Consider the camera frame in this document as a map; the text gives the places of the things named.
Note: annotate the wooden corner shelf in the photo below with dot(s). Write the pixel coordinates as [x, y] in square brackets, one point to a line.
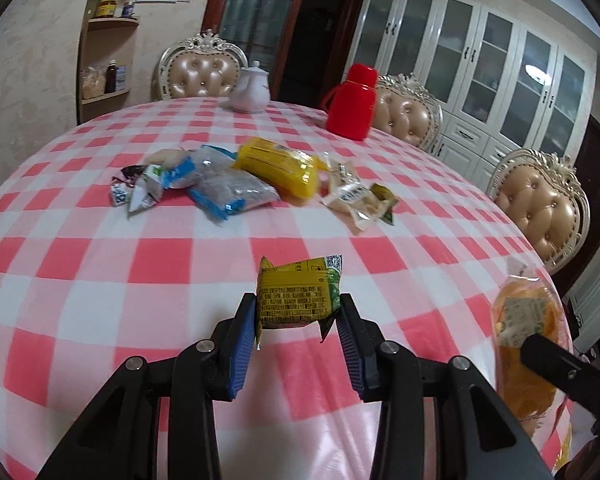
[110, 25]

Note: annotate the yellow jar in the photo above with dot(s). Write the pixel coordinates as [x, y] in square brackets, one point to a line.
[106, 7]

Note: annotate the grey blue-ended snack packet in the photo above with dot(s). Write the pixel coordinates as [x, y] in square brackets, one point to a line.
[235, 190]
[210, 160]

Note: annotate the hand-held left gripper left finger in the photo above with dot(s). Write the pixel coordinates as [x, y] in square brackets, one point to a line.
[242, 352]

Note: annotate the white low cabinet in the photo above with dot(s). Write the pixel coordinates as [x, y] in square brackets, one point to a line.
[597, 290]

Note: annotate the orange snack packet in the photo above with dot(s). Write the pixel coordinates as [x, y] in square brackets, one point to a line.
[522, 390]

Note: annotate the clear packet of cream snacks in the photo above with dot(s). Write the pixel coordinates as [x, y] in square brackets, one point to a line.
[352, 201]
[342, 172]

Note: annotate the white glass-door cabinet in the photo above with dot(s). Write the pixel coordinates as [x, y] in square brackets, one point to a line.
[480, 60]

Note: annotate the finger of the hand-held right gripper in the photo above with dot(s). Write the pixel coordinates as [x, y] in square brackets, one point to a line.
[560, 365]

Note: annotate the pink dark snack packet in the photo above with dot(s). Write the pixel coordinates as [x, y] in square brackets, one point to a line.
[121, 187]

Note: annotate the dark wooden glass door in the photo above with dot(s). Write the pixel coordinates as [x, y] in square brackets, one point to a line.
[260, 15]

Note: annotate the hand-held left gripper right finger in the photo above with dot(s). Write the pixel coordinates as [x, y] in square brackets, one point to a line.
[352, 357]

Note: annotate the large yellow snack packet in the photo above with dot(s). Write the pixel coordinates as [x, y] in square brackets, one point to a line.
[275, 165]

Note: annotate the small dark jar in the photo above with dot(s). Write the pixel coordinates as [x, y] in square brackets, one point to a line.
[127, 9]

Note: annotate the small blue white snack packet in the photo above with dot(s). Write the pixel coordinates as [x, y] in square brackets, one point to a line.
[147, 192]

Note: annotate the clear bag of food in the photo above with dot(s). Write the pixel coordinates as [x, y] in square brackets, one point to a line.
[93, 84]

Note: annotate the small blue white box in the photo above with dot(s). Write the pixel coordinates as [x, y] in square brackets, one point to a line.
[122, 79]

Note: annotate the white teapot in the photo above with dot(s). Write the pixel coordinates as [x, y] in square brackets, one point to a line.
[250, 95]

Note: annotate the dark bottle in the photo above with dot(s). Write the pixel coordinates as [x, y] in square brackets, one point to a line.
[111, 79]

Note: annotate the red thermos jug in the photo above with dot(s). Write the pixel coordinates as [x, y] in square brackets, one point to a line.
[352, 110]

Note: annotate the cream tufted ornate chair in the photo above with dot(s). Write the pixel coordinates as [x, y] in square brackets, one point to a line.
[535, 210]
[200, 77]
[405, 115]

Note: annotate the small green snack packet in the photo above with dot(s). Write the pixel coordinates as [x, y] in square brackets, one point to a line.
[385, 201]

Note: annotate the pink checkered tablecloth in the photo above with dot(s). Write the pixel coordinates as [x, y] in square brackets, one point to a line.
[130, 270]

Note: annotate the yellow green snack packet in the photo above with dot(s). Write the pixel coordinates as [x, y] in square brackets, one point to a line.
[295, 295]

